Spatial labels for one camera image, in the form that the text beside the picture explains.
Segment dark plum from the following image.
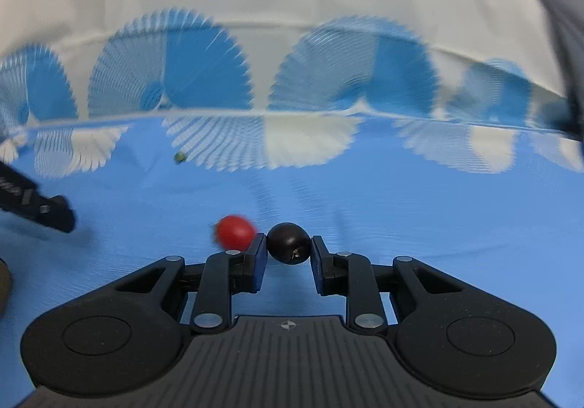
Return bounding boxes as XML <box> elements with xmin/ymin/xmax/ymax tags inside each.
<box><xmin>266</xmin><ymin>222</ymin><xmax>312</xmax><ymax>264</ymax></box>

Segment yellow round fruit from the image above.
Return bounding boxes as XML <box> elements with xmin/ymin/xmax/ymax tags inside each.
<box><xmin>0</xmin><ymin>260</ymin><xmax>13</xmax><ymax>316</ymax></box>

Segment red tomato with stem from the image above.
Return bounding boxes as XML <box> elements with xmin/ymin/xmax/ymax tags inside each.
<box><xmin>213</xmin><ymin>214</ymin><xmax>257</xmax><ymax>252</ymax></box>

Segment small green stem piece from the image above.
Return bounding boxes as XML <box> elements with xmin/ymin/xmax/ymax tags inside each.
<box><xmin>174</xmin><ymin>152</ymin><xmax>187</xmax><ymax>163</ymax></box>

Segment blue white patterned cloth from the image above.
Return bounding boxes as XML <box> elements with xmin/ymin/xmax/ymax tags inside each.
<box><xmin>1</xmin><ymin>0</ymin><xmax>583</xmax><ymax>407</ymax></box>

